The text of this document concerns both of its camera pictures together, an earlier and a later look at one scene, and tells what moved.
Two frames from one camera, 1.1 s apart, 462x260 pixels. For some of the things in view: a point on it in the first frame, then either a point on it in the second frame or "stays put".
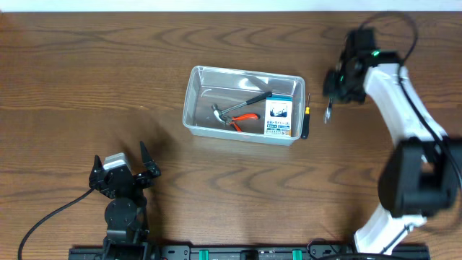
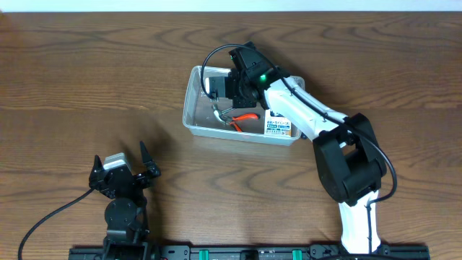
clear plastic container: x=246 y=105 stays put
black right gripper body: x=334 y=89 -> x=229 y=110
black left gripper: x=123 y=179 stays put
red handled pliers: x=231 y=120 stays put
